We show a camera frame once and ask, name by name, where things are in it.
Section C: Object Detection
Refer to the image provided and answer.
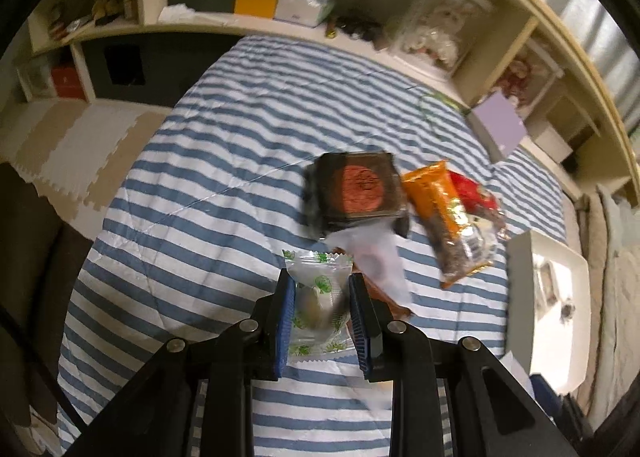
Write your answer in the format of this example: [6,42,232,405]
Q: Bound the white doll in clear box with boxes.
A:
[400,0,488,70]

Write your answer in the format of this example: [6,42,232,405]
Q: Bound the tissue pack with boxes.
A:
[274,0,337,28]

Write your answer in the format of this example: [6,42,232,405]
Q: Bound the orange snack packet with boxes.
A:
[402,160,496,290]

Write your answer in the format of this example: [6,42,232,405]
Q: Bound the dark small items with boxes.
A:
[325,12,387,45]

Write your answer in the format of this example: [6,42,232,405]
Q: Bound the beige foam floor mat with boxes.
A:
[0,99,171,222]

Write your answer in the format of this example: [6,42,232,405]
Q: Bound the green cable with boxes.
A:
[419,92,468,118]

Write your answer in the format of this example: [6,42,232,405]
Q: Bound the green-printed clear snack packet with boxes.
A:
[282,249,357,363]

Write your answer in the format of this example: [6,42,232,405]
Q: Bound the beige bedding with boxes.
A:
[575,184,640,430]

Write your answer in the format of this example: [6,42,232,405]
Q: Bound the dark square pastry package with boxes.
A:
[302,151,411,240]

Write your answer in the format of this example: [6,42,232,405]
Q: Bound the orange box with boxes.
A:
[50,66,86,98]

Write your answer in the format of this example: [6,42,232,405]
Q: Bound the wooden headboard shelf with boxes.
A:
[20,0,636,198]

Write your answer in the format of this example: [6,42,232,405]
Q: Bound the white tray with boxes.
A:
[505,229,591,395]

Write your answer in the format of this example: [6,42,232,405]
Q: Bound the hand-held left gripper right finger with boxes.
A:
[347,273,581,457]

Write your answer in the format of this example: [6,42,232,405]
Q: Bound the red snack packet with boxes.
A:
[447,171,507,243]

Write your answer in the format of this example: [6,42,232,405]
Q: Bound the white storage box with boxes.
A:
[535,124,573,162]

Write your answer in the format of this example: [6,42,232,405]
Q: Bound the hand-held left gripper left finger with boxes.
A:
[65,268,297,457]

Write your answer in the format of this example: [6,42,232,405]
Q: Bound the lavender book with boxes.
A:
[472,91,528,162]

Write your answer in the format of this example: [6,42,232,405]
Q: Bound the red doll in clear box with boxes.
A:
[492,44,563,108]

